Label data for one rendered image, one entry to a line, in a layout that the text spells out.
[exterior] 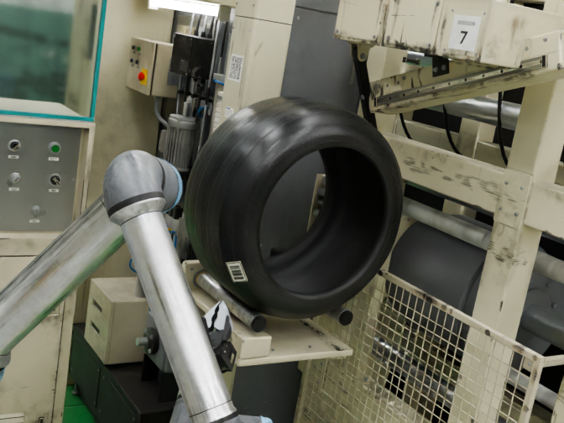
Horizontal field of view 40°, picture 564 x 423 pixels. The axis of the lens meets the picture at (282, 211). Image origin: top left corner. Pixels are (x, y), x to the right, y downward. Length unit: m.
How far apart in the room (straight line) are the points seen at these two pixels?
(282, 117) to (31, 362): 1.22
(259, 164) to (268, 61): 0.48
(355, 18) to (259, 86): 0.33
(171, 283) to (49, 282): 0.34
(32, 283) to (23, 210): 0.79
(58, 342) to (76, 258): 0.97
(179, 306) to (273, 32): 1.02
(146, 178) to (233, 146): 0.44
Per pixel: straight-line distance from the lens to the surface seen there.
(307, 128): 1.91
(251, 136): 1.92
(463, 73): 2.12
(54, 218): 2.56
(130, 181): 1.53
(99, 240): 1.70
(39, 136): 2.48
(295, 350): 2.16
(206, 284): 2.23
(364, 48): 2.36
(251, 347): 2.04
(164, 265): 1.50
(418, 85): 2.24
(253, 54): 2.24
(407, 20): 2.10
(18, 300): 1.77
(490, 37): 1.90
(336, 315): 2.18
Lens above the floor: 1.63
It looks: 13 degrees down
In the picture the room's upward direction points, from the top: 10 degrees clockwise
